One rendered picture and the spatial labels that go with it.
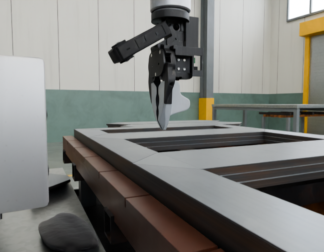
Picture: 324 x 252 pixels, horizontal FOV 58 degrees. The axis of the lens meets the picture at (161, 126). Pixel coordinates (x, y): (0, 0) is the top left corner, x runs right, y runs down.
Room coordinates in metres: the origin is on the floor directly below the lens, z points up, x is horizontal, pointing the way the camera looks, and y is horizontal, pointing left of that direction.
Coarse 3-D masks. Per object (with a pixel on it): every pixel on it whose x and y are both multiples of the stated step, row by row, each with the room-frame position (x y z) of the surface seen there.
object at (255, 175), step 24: (96, 144) 0.82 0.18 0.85; (144, 144) 0.90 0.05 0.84; (168, 144) 0.94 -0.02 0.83; (192, 144) 0.97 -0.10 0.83; (216, 144) 1.01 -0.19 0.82; (240, 144) 1.05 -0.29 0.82; (120, 168) 0.60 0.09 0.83; (216, 168) 0.49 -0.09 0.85; (240, 168) 0.51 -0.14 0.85; (264, 168) 0.53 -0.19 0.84; (288, 168) 0.55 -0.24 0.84; (312, 168) 0.58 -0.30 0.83; (168, 192) 0.39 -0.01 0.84; (192, 216) 0.33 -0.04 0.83; (216, 216) 0.29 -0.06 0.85; (216, 240) 0.29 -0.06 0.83; (240, 240) 0.25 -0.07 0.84; (264, 240) 0.23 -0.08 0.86
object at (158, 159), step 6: (150, 156) 0.59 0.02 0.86; (156, 156) 0.59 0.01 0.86; (162, 156) 0.59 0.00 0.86; (168, 156) 0.59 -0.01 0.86; (150, 162) 0.53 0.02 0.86; (156, 162) 0.53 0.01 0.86; (162, 162) 0.53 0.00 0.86; (168, 162) 0.53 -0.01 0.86; (174, 162) 0.53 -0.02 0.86; (180, 162) 0.53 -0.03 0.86; (198, 168) 0.48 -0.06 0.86
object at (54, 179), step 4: (48, 176) 0.96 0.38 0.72; (52, 176) 0.96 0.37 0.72; (56, 176) 0.96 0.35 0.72; (60, 176) 0.96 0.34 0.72; (64, 176) 0.96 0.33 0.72; (68, 176) 0.98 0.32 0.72; (48, 180) 0.91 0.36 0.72; (52, 180) 0.91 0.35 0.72; (56, 180) 0.91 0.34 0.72; (60, 180) 0.91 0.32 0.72; (64, 180) 0.91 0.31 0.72; (68, 180) 0.92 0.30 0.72; (48, 184) 0.87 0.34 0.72; (52, 184) 0.87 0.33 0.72; (56, 184) 0.87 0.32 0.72; (60, 184) 0.90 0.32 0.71; (48, 188) 0.85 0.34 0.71; (52, 188) 0.90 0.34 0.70
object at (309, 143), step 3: (300, 141) 0.82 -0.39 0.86; (303, 141) 0.82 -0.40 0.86; (306, 141) 0.82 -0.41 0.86; (309, 141) 0.82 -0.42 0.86; (312, 141) 0.82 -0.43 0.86; (315, 141) 0.82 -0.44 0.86; (306, 144) 0.76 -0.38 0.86; (309, 144) 0.76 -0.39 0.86; (312, 144) 0.76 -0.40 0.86; (315, 144) 0.76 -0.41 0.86; (318, 144) 0.76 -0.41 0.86; (321, 144) 0.76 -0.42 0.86
